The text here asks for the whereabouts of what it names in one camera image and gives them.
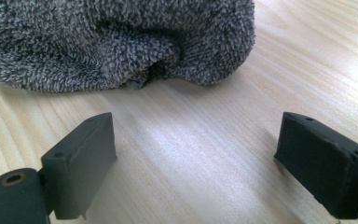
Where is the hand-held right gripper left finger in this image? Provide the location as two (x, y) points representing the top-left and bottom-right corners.
(40, 111), (118, 220)

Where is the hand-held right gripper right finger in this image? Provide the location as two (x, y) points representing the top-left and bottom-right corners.
(273, 111), (358, 220)

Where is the grey terry towel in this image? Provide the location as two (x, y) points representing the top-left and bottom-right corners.
(0, 0), (256, 93)

